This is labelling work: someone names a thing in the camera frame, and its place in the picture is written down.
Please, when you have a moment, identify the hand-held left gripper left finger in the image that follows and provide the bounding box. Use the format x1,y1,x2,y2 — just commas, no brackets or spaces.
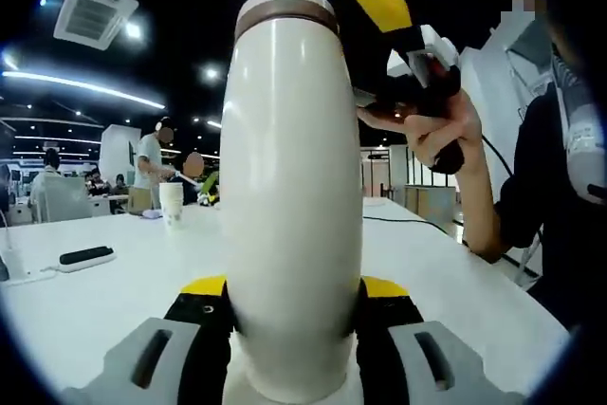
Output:
59,274,236,405

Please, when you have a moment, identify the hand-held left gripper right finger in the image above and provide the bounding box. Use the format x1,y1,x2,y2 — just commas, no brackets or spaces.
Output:
353,275,527,405

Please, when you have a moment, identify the cream water cup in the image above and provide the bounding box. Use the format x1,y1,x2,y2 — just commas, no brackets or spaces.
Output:
220,0,365,399

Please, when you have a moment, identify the person's right hand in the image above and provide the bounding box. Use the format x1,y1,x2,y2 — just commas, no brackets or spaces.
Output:
356,89,486,175

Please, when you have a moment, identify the white table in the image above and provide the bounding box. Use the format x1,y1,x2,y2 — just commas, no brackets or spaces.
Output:
0,198,571,405

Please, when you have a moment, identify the black white power strip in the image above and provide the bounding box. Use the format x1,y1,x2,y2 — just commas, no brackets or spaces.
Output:
57,245,118,275

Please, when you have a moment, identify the long white power strip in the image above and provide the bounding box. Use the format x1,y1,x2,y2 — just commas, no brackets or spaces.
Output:
0,260,62,288

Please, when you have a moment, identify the stack of paper cups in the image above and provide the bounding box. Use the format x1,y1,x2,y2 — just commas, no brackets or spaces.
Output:
157,181,186,231

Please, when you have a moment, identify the white worn chest device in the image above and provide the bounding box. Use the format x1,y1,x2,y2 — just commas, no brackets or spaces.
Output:
552,39,607,208

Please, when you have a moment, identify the operator in black shirt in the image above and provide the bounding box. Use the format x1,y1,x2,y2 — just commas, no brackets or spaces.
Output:
492,6,607,333

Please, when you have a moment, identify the white charger cube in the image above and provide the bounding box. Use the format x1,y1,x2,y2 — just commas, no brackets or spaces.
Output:
1,247,26,282

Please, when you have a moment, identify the green yellow toy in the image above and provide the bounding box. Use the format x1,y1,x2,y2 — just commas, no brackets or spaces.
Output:
195,169,224,210

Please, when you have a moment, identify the ceiling air conditioner vent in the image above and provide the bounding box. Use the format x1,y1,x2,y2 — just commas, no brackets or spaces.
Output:
52,0,140,53

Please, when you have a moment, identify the curved ceiling light strip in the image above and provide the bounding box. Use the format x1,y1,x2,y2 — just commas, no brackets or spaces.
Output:
0,69,167,111

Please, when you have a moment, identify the black cable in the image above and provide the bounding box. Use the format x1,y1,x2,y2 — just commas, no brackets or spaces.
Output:
362,213,451,231
481,133,516,178

